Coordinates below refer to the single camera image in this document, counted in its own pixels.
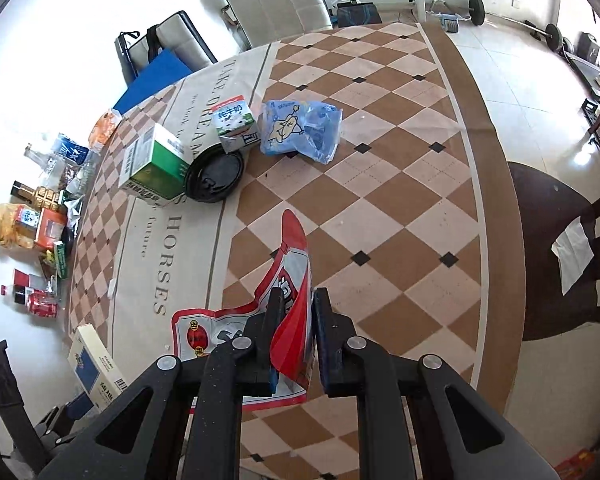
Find dark wooden stool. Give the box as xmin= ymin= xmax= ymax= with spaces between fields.
xmin=507 ymin=161 xmax=600 ymax=344

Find black round plastic lid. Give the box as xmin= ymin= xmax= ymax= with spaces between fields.
xmin=185 ymin=143 xmax=246 ymax=204

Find blue and white packet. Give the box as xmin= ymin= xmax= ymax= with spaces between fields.
xmin=55 ymin=132 xmax=90 ymax=162

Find orange plastic bag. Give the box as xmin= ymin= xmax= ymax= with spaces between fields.
xmin=88 ymin=109 xmax=121 ymax=153

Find blue printed plastic bag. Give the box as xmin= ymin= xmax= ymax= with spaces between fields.
xmin=259 ymin=100 xmax=343 ymax=165

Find checkered brown rug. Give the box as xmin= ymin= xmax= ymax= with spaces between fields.
xmin=67 ymin=22 xmax=527 ymax=480

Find yellow snack bag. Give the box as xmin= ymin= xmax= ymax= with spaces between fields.
xmin=0 ymin=203 xmax=42 ymax=250

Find orange snack packet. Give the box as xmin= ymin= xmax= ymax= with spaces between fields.
xmin=34 ymin=208 xmax=69 ymax=252

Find red and white snack bag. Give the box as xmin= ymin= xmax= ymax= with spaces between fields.
xmin=171 ymin=210 xmax=315 ymax=412

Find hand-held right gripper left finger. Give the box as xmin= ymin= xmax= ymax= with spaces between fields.
xmin=37 ymin=287 xmax=287 ymax=480

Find black and white padded seat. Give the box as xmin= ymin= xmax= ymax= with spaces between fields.
xmin=115 ymin=10 xmax=219 ymax=87

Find dark bottle with red cap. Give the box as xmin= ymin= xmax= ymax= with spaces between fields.
xmin=0 ymin=282 xmax=32 ymax=307

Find white cushioned bench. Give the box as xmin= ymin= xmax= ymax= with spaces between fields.
xmin=219 ymin=0 xmax=334 ymax=51

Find white and blue flat box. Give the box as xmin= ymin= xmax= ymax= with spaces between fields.
xmin=67 ymin=324 xmax=129 ymax=409

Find gold foil bottle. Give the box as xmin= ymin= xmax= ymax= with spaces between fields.
xmin=12 ymin=180 xmax=64 ymax=212

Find blue flat board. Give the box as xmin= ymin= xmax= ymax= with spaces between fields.
xmin=113 ymin=49 xmax=195 ymax=116

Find black barbell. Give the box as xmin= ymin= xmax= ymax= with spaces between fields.
xmin=467 ymin=0 xmax=564 ymax=51

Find white milk carton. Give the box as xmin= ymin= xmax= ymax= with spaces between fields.
xmin=212 ymin=94 xmax=259 ymax=154

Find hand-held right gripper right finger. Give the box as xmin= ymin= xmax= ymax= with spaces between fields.
xmin=312 ymin=287 xmax=563 ymax=480

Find white paper sheet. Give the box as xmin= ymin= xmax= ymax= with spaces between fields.
xmin=551 ymin=218 xmax=595 ymax=296

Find black tote bag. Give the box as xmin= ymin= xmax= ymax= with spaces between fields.
xmin=336 ymin=2 xmax=384 ymax=27

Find small green box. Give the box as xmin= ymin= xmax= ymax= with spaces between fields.
xmin=53 ymin=241 xmax=70 ymax=280

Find green and white carton box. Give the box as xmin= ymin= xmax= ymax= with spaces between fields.
xmin=118 ymin=123 xmax=193 ymax=207

